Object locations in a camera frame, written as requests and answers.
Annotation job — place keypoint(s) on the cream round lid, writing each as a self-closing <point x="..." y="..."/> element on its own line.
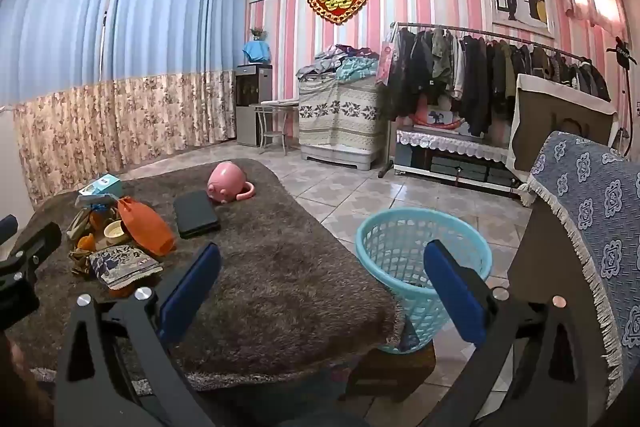
<point x="117" y="232"/>

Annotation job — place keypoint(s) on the small metal table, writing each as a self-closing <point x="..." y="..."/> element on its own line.
<point x="280" y="103"/>

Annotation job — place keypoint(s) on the orange round object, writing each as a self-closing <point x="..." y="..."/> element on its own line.
<point x="86" y="243"/>

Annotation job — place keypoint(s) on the brown wrapper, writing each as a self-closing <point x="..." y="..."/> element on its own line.
<point x="82" y="261"/>

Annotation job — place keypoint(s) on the wooden chair back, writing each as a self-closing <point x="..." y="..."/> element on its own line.
<point x="550" y="127"/>

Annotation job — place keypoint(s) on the black floor stand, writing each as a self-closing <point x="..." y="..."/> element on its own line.
<point x="622" y="49"/>

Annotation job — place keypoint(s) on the white lace cloth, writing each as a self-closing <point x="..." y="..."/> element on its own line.
<point x="450" y="142"/>

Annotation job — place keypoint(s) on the patterned cover cloth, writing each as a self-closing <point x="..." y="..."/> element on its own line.
<point x="340" y="112"/>

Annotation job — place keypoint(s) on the light blue plastic basket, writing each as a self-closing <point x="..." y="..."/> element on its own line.
<point x="400" y="232"/>

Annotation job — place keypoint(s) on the pink gift bag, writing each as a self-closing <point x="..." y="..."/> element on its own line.
<point x="386" y="59"/>

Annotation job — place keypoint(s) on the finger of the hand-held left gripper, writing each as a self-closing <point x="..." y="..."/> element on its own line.
<point x="6" y="229"/>
<point x="40" y="239"/>

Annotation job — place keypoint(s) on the pile of clothes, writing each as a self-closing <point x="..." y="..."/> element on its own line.
<point x="330" y="62"/>

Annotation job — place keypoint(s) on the small potted plant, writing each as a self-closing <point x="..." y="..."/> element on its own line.
<point x="257" y="33"/>

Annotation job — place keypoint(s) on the metal clothes rack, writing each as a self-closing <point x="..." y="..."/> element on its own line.
<point x="475" y="30"/>

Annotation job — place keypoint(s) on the blue patterned fringed cloth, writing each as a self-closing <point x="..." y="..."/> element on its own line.
<point x="600" y="207"/>

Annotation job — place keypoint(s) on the black flat case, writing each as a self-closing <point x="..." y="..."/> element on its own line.
<point x="195" y="214"/>

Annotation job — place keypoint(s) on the row of hanging clothes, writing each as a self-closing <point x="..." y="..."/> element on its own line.
<point x="475" y="72"/>

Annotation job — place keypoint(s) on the orange cloth bag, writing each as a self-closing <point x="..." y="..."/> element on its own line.
<point x="147" y="227"/>

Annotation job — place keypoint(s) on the blue patterned packet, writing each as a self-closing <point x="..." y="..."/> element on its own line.
<point x="120" y="264"/>

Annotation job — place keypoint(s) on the brown wooden chair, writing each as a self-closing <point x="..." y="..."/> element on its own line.
<point x="550" y="247"/>

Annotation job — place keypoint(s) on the pink printed box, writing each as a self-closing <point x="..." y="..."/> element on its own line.
<point x="440" y="114"/>

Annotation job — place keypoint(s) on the brown shaggy rug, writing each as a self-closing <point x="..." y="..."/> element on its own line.
<point x="280" y="267"/>

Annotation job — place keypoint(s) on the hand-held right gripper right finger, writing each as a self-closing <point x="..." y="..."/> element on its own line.
<point x="455" y="297"/>

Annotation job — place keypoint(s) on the wooden table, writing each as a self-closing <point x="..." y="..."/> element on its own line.
<point x="390" y="372"/>

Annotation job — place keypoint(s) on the person's left forearm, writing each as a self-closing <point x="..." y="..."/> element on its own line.
<point x="20" y="382"/>

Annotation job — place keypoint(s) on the grey plastic cabinet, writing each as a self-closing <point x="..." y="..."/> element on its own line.
<point x="340" y="157"/>

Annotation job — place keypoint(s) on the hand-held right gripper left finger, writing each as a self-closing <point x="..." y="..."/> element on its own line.
<point x="192" y="287"/>

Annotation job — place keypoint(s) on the low television cabinet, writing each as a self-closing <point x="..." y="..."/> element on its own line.
<point x="450" y="169"/>

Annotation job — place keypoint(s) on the pink piggy bank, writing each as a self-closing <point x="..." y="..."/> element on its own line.
<point x="225" y="179"/>

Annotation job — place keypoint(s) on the grey water dispenser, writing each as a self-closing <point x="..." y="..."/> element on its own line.
<point x="250" y="117"/>

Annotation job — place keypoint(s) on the white cabinet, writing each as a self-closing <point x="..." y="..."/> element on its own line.
<point x="10" y="157"/>

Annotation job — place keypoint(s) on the blue floral curtain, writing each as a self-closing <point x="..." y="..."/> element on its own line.
<point x="150" y="32"/>

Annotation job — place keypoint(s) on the tan phone case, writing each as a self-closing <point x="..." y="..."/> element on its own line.
<point x="77" y="223"/>

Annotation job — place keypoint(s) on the teal cardboard box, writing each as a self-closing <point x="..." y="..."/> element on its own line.
<point x="107" y="184"/>

